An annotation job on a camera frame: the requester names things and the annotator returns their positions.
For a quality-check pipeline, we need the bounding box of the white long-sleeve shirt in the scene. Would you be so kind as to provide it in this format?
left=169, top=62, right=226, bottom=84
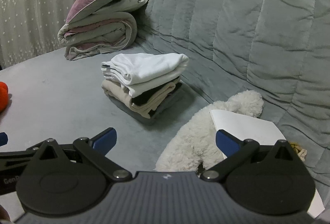
left=101, top=53, right=189, bottom=86

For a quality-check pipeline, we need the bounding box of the person's left hand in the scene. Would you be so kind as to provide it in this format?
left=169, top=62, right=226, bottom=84
left=0, top=205, right=11, bottom=223

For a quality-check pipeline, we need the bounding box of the orange pumpkin plush pillow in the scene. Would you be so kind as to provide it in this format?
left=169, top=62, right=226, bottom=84
left=0, top=82, right=9, bottom=112

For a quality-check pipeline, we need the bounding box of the white paper sheet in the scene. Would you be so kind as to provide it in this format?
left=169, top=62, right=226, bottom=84
left=210, top=110, right=285, bottom=158

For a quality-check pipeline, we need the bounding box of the beige folded garment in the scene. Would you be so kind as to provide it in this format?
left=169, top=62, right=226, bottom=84
left=101, top=77, right=181, bottom=119

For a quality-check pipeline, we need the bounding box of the white folded garment lower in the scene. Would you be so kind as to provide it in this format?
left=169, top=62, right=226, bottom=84
left=125, top=63, right=188, bottom=98

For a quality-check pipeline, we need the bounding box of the black folded garment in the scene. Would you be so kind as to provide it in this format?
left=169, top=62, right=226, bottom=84
left=130, top=78, right=181, bottom=118

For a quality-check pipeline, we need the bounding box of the folded pink grey quilt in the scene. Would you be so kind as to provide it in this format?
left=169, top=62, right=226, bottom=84
left=58, top=11, right=137, bottom=61

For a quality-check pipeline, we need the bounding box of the green quilted blanket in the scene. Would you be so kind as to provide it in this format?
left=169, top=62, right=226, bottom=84
left=138, top=0, right=329, bottom=185

